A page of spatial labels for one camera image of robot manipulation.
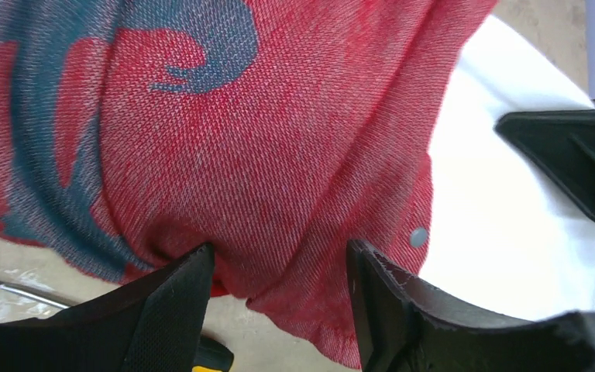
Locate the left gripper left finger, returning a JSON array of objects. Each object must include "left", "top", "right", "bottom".
[{"left": 0, "top": 244, "right": 215, "bottom": 371}]

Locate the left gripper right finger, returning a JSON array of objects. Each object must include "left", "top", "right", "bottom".
[{"left": 346, "top": 239, "right": 595, "bottom": 372}]

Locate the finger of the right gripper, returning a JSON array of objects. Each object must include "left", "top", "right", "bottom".
[{"left": 495, "top": 109, "right": 595, "bottom": 222}]

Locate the white pillow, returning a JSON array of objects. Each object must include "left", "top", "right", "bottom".
[{"left": 420, "top": 16, "right": 595, "bottom": 320}]

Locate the red pillowcase with grey print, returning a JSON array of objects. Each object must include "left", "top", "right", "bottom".
[{"left": 0, "top": 1, "right": 494, "bottom": 368}]

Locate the yellow black handled screwdriver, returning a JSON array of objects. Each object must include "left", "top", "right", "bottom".
[{"left": 0, "top": 281, "right": 234, "bottom": 371}]

